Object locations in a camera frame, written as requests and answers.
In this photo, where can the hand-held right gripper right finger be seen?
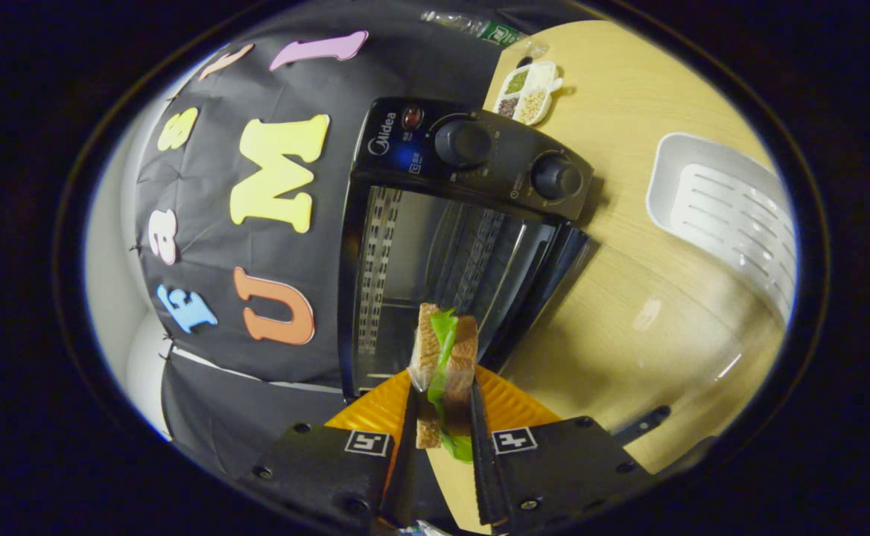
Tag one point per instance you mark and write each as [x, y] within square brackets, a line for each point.
[482, 484]

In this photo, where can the lettuce bread sandwich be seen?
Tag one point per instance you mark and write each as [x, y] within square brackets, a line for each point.
[465, 357]

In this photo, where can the black electric oven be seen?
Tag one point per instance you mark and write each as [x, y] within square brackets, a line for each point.
[480, 149]

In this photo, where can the clear plastic water bottle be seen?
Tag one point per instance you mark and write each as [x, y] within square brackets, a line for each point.
[494, 31]

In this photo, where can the dark bottle cap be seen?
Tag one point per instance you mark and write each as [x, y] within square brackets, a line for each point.
[524, 61]

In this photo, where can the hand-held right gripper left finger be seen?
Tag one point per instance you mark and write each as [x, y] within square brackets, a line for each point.
[405, 484]

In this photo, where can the white ribbed plastic tray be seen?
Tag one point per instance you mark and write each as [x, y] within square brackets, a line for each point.
[725, 216]

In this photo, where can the white divided seasoning dish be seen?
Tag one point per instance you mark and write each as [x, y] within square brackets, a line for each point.
[528, 93]

